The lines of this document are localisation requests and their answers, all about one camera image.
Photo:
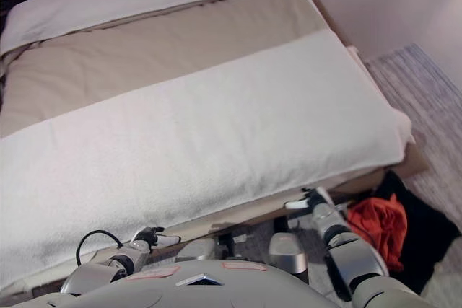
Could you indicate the silver robot leg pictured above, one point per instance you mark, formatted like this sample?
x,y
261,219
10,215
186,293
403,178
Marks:
x,y
196,250
288,254

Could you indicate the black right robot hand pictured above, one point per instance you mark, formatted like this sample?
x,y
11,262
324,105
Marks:
x,y
319,200

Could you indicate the white terry bed throw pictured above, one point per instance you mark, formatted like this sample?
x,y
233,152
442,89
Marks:
x,y
198,142

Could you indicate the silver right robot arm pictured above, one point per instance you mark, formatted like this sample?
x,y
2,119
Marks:
x,y
361,264

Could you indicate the silver left robot leg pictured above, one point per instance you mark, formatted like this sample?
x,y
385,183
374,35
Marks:
x,y
196,250

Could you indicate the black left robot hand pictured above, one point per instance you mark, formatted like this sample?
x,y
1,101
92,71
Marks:
x,y
149,237

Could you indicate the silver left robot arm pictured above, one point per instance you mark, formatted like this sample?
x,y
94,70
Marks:
x,y
94,273

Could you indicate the black cloth on floor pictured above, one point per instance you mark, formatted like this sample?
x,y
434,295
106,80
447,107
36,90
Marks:
x,y
426,236

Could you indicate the red garment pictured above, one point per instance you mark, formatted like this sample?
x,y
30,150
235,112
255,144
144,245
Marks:
x,y
382,228

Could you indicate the silver robot torso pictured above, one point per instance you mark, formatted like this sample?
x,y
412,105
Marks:
x,y
198,290

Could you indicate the silver right robot leg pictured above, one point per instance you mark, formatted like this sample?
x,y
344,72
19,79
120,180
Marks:
x,y
288,254

